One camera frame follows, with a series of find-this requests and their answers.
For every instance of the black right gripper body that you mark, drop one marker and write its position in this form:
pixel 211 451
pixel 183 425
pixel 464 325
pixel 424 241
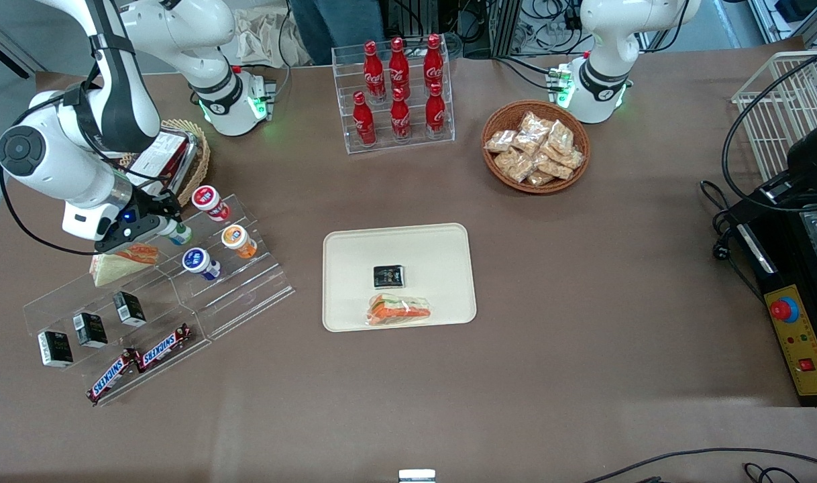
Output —
pixel 147 202

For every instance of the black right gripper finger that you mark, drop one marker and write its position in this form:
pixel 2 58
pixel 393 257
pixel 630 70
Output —
pixel 167 200
pixel 168 216

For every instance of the green gum bottle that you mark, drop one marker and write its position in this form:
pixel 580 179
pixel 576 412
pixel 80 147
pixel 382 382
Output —
pixel 179 233

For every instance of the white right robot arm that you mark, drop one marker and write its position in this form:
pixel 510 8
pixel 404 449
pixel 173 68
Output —
pixel 180 33

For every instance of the red gum bottle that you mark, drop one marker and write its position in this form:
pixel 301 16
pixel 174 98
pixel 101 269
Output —
pixel 209 201

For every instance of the blue gum bottle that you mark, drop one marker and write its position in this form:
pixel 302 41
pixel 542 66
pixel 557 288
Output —
pixel 199 262

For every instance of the orange gum bottle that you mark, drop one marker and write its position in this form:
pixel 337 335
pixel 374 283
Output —
pixel 237 240

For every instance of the black gum box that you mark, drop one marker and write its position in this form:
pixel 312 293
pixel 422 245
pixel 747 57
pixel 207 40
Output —
pixel 388 276
pixel 129 309
pixel 55 349
pixel 90 330

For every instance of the beige rectangular tray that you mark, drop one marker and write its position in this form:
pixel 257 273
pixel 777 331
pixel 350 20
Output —
pixel 355 268

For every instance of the red white boxed snack pack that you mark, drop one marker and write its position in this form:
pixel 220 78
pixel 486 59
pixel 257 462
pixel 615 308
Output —
pixel 170 154

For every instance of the oval wicker basket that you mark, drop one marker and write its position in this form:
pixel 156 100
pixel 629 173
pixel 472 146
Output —
pixel 202 164

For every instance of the wrapped triangular sandwich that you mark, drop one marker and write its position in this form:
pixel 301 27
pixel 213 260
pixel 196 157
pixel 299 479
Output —
pixel 117 266

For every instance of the clear acrylic stepped stand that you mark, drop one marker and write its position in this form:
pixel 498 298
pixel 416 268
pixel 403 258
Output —
pixel 160 315
pixel 254 288

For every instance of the Snickers bar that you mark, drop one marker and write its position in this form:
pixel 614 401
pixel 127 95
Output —
pixel 111 376
pixel 164 347

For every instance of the clear acrylic bottle rack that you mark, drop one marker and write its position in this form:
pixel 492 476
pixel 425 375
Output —
pixel 345 144

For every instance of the crumpled beige bag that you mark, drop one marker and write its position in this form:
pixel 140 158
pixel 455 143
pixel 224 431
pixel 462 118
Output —
pixel 264 37

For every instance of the red cola bottle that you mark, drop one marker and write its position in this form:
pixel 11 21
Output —
pixel 436 114
pixel 400 118
pixel 363 122
pixel 433 60
pixel 373 67
pixel 399 64

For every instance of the person in jeans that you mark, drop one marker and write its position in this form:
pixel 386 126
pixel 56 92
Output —
pixel 335 27

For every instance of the wrapped sandwich with orange filling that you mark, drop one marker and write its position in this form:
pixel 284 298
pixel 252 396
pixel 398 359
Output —
pixel 398 310

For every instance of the round brown wicker basket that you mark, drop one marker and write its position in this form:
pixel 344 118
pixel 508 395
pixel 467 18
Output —
pixel 496 176

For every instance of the clear bag of crackers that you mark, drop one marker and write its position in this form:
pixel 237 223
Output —
pixel 534 123
pixel 540 178
pixel 555 167
pixel 573 159
pixel 516 165
pixel 560 137
pixel 500 141
pixel 528 143

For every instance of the small silver white device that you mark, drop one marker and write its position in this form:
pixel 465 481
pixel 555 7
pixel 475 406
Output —
pixel 416 476

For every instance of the black sealer machine yellow panel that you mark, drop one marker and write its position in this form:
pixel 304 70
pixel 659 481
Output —
pixel 777 268

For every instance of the red emergency stop button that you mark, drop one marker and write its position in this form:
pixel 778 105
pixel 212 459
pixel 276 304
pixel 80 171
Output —
pixel 783 309

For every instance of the black rounded machine head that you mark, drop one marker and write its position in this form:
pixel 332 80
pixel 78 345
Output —
pixel 814 157

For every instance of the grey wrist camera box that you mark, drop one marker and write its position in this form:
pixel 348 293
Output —
pixel 130 239

